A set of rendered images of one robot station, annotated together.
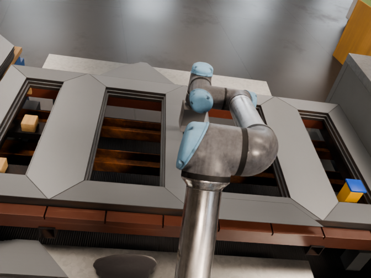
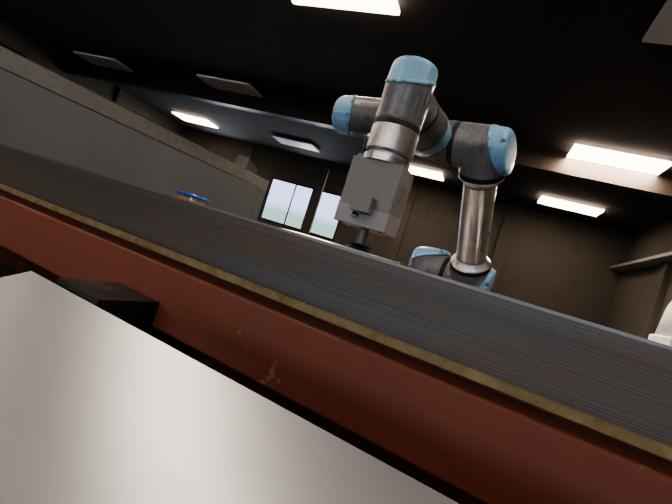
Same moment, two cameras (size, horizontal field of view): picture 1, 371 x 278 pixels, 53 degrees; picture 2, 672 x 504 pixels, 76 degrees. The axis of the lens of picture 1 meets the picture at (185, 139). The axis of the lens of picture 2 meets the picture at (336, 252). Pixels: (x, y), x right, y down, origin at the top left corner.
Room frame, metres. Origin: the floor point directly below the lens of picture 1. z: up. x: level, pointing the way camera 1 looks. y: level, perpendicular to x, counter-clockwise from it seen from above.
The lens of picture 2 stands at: (1.70, 0.37, 0.85)
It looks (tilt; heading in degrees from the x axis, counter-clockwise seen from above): 0 degrees down; 217
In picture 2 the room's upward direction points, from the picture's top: 18 degrees clockwise
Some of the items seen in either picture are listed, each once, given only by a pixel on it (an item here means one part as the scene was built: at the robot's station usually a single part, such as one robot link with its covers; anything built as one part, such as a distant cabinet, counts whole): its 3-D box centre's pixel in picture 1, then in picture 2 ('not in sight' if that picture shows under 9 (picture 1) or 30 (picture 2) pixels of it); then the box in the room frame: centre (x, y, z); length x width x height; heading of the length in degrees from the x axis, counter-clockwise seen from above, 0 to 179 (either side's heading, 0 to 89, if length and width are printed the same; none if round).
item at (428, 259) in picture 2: not in sight; (428, 268); (0.42, -0.22, 0.90); 0.13 x 0.12 x 0.14; 97
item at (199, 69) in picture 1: (200, 80); (406, 98); (1.14, -0.01, 1.12); 0.09 x 0.08 x 0.11; 7
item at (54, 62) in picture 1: (161, 83); not in sight; (1.68, 0.19, 0.74); 1.20 x 0.26 x 0.03; 100
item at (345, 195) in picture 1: (343, 204); not in sight; (1.03, -0.65, 0.78); 0.05 x 0.05 x 0.19; 10
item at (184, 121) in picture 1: (192, 113); (372, 191); (1.16, -0.01, 0.96); 0.10 x 0.09 x 0.16; 13
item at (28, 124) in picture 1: (30, 123); not in sight; (1.09, 0.61, 0.79); 0.06 x 0.05 x 0.04; 10
